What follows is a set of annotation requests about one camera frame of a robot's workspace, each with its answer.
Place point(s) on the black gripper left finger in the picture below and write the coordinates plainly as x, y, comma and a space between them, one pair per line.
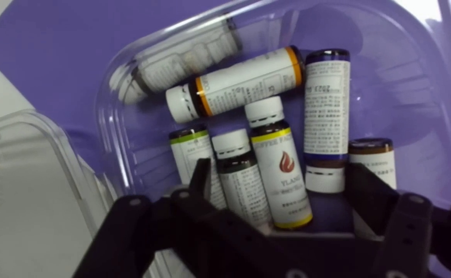
210, 242

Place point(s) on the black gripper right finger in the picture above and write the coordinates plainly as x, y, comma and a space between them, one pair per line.
411, 225

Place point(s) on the clear plastic box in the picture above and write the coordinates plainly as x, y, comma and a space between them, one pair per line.
399, 88

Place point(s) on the white label dark bottle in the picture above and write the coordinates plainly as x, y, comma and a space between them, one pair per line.
240, 178

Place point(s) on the green band bottle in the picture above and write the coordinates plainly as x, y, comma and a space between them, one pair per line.
189, 145

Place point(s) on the brown cap bottle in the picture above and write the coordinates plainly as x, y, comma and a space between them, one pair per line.
377, 154

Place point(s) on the yellow band flame bottle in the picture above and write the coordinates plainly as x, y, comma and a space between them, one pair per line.
278, 162

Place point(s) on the blue band bottle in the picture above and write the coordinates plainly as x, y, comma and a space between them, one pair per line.
326, 119

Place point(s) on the clear lying bottle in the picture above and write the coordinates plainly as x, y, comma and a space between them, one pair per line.
175, 59

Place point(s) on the orange band bottle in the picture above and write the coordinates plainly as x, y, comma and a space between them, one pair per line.
233, 86

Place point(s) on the purple paper mat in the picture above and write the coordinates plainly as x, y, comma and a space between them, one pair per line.
54, 185

